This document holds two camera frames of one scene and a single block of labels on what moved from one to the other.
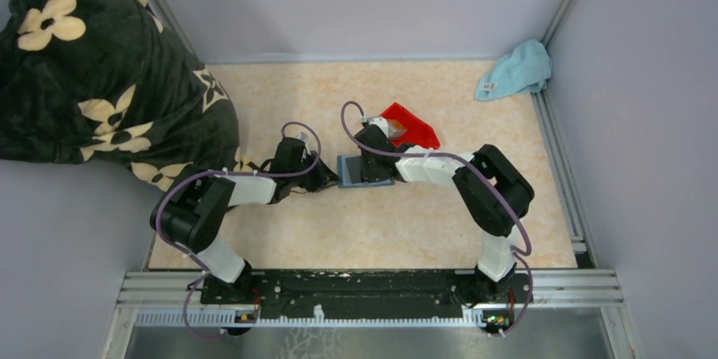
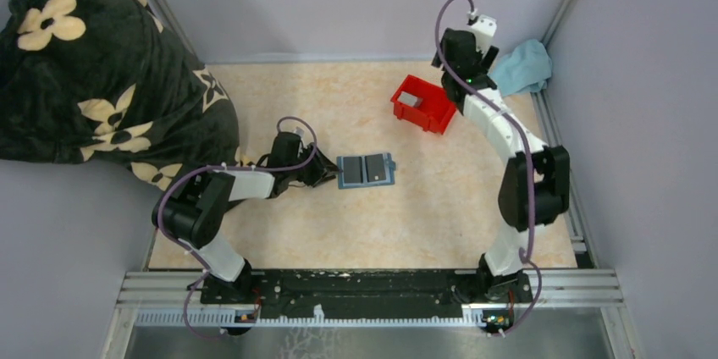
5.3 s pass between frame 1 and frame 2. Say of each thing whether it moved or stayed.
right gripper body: moved
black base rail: stayed
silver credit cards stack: moved
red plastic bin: moved
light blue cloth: stayed
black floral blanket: stayed
